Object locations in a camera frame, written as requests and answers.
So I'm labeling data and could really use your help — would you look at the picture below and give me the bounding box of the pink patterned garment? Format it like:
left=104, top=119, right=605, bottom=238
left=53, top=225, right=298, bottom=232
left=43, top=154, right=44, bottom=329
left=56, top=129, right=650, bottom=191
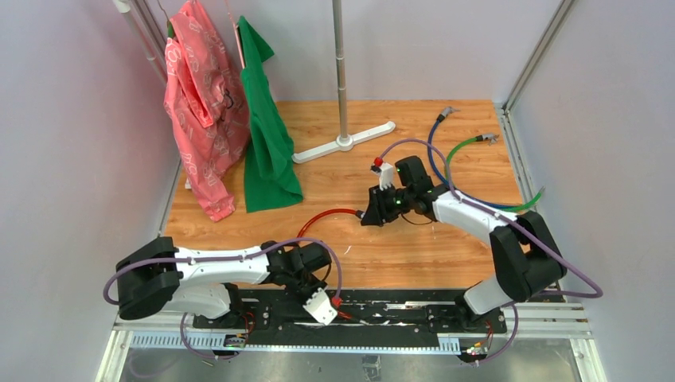
left=164, top=1, right=250, bottom=222

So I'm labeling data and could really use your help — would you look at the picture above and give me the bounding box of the blue cable lock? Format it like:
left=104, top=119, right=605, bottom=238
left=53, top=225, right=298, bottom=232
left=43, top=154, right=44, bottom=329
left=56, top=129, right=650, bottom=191
left=427, top=106, right=520, bottom=210

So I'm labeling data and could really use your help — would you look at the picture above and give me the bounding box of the red cable lock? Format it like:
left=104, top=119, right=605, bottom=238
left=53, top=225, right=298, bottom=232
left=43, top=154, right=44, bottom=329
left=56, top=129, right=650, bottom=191
left=296, top=209, right=370, bottom=324

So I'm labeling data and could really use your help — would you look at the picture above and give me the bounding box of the purple cable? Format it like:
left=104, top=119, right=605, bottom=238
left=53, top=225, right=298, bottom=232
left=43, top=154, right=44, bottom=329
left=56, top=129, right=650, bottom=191
left=377, top=138, right=604, bottom=364
left=103, top=238, right=345, bottom=363

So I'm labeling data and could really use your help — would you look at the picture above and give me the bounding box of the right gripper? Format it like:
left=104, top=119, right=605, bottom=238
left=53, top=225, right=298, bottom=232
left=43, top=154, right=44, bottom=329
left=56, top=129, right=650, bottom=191
left=362, top=182, right=416, bottom=226

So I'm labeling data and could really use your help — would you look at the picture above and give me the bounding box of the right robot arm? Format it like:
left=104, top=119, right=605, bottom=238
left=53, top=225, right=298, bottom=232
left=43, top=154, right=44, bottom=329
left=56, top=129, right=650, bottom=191
left=361, top=156, right=567, bottom=333

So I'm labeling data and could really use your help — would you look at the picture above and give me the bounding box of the white clothes rack stand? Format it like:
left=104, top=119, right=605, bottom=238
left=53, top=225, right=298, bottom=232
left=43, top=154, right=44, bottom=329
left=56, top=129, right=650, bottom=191
left=292, top=0, right=396, bottom=164

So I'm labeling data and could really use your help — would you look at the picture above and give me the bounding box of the aluminium frame rail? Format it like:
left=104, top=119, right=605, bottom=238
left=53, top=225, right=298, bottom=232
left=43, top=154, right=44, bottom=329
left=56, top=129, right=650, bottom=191
left=96, top=289, right=607, bottom=381

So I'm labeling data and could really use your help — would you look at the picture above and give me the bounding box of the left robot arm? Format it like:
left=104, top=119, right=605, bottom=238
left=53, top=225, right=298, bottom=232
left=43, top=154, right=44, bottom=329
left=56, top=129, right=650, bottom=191
left=103, top=236, right=338, bottom=329

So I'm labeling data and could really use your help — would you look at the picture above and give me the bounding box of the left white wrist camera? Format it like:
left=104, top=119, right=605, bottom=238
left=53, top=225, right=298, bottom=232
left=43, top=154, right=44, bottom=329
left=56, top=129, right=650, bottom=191
left=302, top=288, right=338, bottom=325

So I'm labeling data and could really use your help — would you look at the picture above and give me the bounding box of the green t-shirt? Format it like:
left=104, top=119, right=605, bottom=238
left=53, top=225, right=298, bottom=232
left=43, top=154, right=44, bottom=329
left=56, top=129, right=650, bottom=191
left=238, top=16, right=303, bottom=213

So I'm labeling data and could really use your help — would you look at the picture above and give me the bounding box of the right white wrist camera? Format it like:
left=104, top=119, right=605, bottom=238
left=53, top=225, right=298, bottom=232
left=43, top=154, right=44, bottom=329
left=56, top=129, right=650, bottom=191
left=370, top=157, right=396, bottom=190

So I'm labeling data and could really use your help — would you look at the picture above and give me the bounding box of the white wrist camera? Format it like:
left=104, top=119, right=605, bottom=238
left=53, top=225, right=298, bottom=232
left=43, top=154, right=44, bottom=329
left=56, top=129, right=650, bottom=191
left=370, top=157, right=396, bottom=190
left=302, top=288, right=338, bottom=325

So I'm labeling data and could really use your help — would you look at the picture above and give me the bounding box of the green cable lock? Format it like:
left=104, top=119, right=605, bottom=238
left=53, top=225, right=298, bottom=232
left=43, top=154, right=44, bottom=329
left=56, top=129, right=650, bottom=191
left=444, top=133, right=546, bottom=213

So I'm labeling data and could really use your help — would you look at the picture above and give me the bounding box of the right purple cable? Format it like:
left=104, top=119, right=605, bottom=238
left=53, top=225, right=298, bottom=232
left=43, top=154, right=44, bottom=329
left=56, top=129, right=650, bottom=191
left=377, top=138, right=604, bottom=364

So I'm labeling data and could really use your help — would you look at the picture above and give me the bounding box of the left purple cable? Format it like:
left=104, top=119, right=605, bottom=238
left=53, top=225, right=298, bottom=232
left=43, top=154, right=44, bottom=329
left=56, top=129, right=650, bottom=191
left=103, top=238, right=345, bottom=363

